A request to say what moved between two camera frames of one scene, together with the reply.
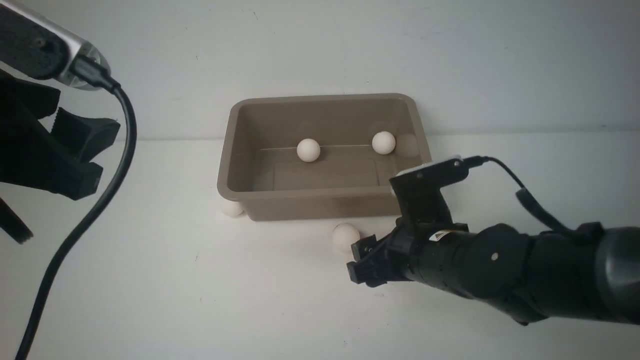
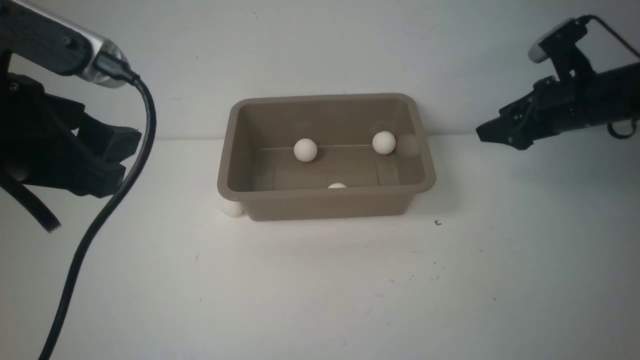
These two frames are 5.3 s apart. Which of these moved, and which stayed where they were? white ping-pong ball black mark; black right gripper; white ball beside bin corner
Moved: black right gripper
Stayed: white ball beside bin corner; white ping-pong ball black mark
